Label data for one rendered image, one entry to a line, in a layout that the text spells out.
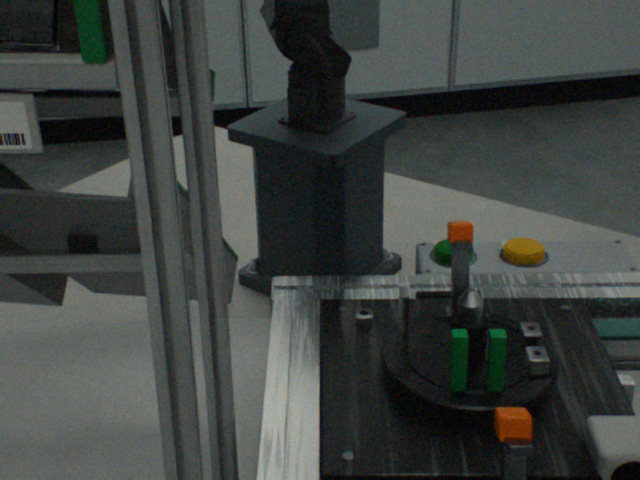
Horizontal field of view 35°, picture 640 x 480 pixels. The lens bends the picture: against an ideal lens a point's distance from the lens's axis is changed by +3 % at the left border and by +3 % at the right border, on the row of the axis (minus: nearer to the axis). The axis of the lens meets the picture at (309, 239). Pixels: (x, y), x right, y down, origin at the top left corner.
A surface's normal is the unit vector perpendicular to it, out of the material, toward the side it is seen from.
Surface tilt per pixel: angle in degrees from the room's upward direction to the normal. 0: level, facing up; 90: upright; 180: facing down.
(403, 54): 90
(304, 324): 0
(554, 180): 0
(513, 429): 68
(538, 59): 90
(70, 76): 90
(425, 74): 90
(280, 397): 0
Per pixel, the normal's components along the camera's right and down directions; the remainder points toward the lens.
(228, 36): 0.15, 0.47
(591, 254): -0.02, -0.88
